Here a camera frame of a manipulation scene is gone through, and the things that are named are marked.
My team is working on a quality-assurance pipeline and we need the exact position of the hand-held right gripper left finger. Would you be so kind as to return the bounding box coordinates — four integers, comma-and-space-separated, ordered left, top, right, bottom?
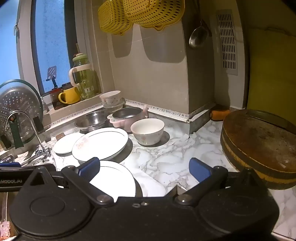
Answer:
20, 157, 115, 207

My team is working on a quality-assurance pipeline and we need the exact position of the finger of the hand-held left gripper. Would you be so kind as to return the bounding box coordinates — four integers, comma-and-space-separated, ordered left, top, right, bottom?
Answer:
0, 162, 57, 178

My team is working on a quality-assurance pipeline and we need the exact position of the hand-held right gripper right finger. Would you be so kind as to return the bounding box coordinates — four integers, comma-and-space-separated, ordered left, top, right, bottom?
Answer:
173, 158, 269, 207

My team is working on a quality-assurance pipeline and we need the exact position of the large oval white plate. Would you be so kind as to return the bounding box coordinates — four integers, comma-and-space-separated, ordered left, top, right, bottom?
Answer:
72, 127, 129, 162

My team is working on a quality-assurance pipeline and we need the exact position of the round white plate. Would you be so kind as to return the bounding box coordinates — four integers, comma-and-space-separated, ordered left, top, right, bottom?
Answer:
89, 160, 136, 198

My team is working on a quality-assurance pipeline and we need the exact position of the small white plate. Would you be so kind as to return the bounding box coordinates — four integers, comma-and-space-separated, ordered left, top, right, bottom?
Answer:
53, 133, 85, 155

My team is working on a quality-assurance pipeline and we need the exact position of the stainless steel bowl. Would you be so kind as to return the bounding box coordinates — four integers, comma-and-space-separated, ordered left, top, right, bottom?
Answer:
74, 110, 112, 133

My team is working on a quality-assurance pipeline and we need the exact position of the pink pot with steel liner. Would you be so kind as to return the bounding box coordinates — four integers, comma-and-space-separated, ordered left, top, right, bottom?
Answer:
109, 104, 149, 131

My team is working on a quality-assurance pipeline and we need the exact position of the white floral bowl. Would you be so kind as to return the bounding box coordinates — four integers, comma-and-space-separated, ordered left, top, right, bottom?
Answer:
130, 118, 165, 146

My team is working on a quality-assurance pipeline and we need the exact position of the dark green lid rack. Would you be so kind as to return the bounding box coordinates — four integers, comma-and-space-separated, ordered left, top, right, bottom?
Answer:
0, 111, 44, 150

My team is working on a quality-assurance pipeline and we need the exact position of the chrome faucet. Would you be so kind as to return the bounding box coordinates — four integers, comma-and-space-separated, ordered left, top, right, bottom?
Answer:
5, 110, 53, 163

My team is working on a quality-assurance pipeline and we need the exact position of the perforated steel steamer plate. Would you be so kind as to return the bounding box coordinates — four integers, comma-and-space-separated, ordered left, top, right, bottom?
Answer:
0, 86, 42, 145

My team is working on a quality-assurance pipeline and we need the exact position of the orange sponge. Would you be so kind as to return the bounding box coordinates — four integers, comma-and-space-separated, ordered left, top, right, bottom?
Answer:
210, 109, 231, 121

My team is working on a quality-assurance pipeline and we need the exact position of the music note sealing tape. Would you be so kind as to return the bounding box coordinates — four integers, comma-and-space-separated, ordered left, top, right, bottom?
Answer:
44, 99, 216, 130

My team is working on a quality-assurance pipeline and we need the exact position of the clear glass container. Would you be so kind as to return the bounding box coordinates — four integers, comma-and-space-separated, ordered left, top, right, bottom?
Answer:
103, 98, 127, 114

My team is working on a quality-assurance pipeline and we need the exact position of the round wooden cutting board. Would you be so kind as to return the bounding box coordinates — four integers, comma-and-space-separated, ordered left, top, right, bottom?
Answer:
220, 109, 296, 190

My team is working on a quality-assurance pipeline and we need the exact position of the small floral bowl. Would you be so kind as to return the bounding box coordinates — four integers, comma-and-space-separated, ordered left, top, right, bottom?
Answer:
99, 90, 122, 105

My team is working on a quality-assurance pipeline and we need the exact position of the yellow mug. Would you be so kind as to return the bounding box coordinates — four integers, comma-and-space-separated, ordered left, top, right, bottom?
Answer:
58, 87, 81, 105

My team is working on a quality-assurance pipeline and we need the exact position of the glass pot lid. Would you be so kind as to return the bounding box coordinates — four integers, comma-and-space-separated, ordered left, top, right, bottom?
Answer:
0, 79, 45, 149

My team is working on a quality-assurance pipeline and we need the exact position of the dark jar with red lid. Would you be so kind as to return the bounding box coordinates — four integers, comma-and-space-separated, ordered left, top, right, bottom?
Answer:
49, 88, 68, 110

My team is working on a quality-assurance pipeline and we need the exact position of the green glass jar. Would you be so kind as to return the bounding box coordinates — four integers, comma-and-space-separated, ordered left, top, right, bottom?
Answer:
69, 53, 98, 100

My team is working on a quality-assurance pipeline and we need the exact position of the window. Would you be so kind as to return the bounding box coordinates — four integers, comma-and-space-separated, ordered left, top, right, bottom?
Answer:
0, 0, 80, 96

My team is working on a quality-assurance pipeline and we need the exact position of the white vent grille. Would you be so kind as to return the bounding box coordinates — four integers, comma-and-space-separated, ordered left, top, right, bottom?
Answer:
216, 10, 239, 76

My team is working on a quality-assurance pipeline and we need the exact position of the metal ladle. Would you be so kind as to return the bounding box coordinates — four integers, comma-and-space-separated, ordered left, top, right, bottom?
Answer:
189, 14, 209, 49

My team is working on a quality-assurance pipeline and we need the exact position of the yellow plastic colander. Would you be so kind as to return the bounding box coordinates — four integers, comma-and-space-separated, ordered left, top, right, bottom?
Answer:
123, 0, 186, 31
97, 0, 134, 36

